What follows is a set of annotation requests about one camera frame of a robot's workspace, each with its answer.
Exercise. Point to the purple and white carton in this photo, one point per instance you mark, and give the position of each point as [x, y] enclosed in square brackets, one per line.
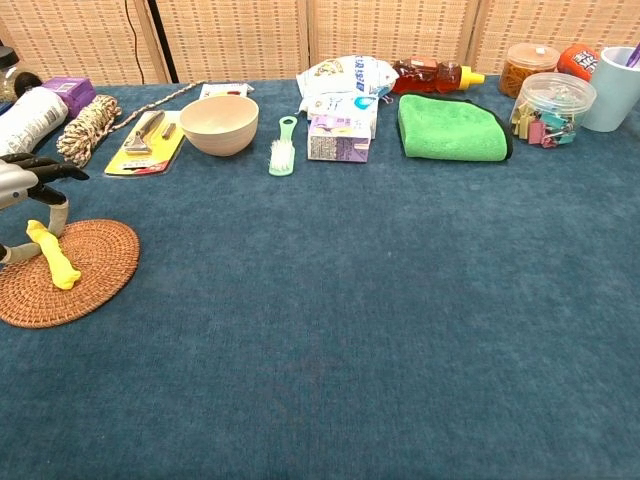
[335, 142]

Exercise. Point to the green microfiber cloth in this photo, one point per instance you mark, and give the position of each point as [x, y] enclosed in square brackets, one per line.
[450, 130]

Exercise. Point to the jar of rubber bands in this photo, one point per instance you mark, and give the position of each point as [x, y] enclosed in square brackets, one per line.
[520, 75]

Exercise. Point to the blue binder clip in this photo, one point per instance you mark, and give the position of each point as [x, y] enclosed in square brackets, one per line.
[384, 95]

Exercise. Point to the razor in yellow blister pack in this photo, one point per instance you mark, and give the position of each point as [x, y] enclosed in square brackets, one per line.
[150, 150]

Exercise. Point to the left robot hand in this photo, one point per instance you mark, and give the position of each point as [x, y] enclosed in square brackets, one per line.
[17, 180]

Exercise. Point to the white drink bottle yellow cap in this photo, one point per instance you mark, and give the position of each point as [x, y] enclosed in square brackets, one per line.
[30, 120]

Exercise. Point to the purple cardboard box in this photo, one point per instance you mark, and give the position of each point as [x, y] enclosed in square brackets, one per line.
[75, 92]

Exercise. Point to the beige bowl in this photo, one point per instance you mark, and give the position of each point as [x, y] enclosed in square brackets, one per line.
[220, 130]

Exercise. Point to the clear jar of binder clips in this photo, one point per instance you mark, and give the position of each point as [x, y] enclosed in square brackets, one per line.
[550, 120]

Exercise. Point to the dark blue box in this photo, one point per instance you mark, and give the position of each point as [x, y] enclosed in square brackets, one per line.
[3, 108]

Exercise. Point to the honey bottle yellow cap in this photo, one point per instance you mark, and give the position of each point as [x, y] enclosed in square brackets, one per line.
[425, 75]

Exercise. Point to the small white snack packet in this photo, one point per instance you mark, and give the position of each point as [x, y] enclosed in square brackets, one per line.
[220, 90]

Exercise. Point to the yellow rubbery stick toy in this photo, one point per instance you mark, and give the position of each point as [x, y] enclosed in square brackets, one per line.
[57, 260]

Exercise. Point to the bamboo folding screen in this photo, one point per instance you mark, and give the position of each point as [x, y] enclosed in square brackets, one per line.
[250, 40]

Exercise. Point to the blue velvet tablecloth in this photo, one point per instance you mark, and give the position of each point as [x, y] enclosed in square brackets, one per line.
[350, 300]

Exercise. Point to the light blue cup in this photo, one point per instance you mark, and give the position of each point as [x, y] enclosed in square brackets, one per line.
[607, 95]

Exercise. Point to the white printed bag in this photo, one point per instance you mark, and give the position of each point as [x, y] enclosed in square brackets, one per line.
[340, 75]

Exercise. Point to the black stand pole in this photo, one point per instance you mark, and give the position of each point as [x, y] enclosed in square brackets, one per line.
[165, 50]

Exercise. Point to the purple tube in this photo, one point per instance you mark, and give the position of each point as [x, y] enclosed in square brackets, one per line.
[635, 55]

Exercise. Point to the orange can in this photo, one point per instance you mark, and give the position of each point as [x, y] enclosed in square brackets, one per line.
[575, 62]

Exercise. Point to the round woven rattan coaster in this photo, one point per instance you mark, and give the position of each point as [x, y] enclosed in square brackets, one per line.
[100, 260]

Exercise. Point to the glass jar black lid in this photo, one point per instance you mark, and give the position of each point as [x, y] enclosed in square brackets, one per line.
[7, 57]

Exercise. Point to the white and blue carton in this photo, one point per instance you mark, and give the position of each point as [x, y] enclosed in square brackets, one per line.
[345, 106]

